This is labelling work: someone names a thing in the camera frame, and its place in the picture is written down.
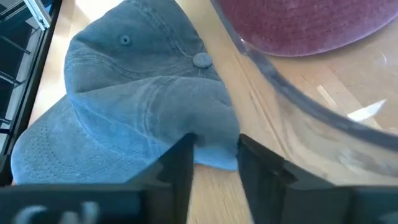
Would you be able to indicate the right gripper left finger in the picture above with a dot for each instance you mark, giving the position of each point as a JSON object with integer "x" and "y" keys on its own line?
{"x": 155, "y": 199}

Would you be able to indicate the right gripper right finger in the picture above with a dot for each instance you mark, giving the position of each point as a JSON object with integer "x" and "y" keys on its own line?
{"x": 280, "y": 199}

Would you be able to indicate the blue denim baseball cap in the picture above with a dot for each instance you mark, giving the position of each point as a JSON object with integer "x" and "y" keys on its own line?
{"x": 124, "y": 93}

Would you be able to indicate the pink washed cap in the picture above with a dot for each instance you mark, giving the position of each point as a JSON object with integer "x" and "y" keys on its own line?
{"x": 295, "y": 25}

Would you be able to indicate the clear acrylic hat rack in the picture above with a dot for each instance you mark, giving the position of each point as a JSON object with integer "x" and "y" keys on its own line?
{"x": 295, "y": 99}

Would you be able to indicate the silver aluminium bar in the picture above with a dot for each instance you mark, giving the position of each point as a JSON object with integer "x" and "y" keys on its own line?
{"x": 38, "y": 14}

